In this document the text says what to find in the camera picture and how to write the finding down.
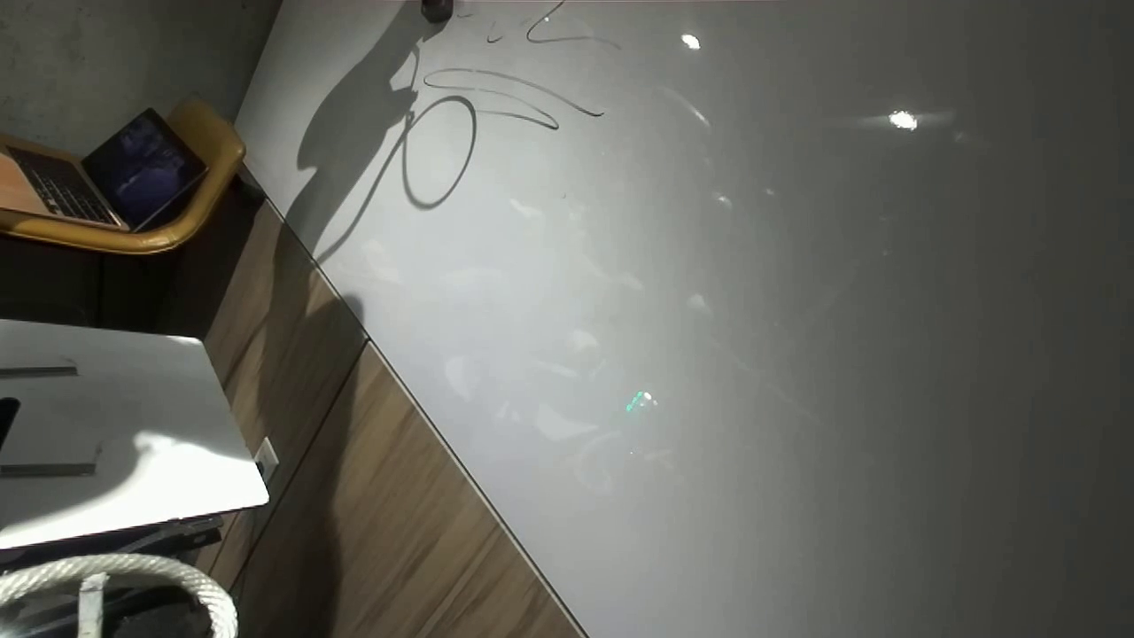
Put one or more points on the black whiteboard eraser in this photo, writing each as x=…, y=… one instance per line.
x=439, y=10

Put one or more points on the small white tag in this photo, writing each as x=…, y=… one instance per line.
x=268, y=459

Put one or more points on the yellow wooden chair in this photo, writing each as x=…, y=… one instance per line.
x=201, y=154

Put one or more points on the open laptop computer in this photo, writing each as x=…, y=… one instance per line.
x=128, y=173

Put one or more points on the small white side table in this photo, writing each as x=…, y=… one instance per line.
x=120, y=439

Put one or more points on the white round hoop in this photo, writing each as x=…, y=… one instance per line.
x=128, y=567

